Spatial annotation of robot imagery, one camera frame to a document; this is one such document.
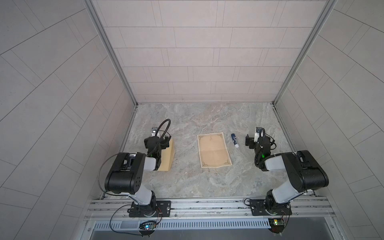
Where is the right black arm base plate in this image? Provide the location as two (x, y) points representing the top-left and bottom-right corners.
(248, 199), (292, 216)

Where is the left green circuit board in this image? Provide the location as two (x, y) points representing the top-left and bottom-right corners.
(139, 221), (157, 231)

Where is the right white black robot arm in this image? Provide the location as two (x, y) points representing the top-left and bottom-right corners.
(244, 135), (329, 216)

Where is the left black corrugated cable conduit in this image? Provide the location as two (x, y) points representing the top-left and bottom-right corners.
(149, 118), (172, 157)

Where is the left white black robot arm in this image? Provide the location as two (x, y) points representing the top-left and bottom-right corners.
(104, 136), (171, 217)

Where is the right circuit board module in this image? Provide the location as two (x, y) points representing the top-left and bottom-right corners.
(268, 219), (286, 234)

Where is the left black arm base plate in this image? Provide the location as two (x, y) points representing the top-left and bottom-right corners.
(127, 201), (172, 218)

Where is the aluminium mounting rail frame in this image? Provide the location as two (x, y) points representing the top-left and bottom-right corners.
(84, 196), (335, 221)

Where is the blue white glue stick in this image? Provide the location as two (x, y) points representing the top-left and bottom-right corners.
(231, 134), (240, 148)

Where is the white slotted cable duct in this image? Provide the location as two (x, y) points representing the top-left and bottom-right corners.
(94, 219), (271, 231)

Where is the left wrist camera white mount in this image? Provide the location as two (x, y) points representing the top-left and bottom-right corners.
(151, 127), (159, 137)

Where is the tan kraft paper envelope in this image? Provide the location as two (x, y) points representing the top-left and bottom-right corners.
(158, 139), (175, 172)

